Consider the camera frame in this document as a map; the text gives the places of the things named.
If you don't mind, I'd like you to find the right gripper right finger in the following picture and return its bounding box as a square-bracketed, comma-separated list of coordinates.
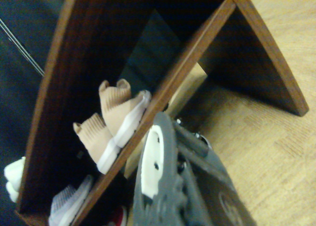
[172, 119, 230, 194]

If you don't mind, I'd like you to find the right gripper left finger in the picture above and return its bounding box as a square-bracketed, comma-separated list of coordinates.
[133, 111, 198, 226]

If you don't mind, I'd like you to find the beige shoe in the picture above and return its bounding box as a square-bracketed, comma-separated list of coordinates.
[73, 113, 121, 175]
[98, 79, 153, 147]

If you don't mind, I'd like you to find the red shoe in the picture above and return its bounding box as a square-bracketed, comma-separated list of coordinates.
[108, 205, 128, 226]

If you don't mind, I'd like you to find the lilac shoe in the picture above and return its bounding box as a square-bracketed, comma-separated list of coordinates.
[48, 175, 94, 226]

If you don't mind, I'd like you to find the brown shoe rack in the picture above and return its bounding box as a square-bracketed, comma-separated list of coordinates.
[14, 0, 310, 226]

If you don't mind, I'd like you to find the white shoe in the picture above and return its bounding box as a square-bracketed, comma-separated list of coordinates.
[5, 181, 20, 203]
[3, 156, 27, 187]

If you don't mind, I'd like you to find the black curtain stand pole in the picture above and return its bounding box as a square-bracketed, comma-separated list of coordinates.
[0, 18, 45, 77]

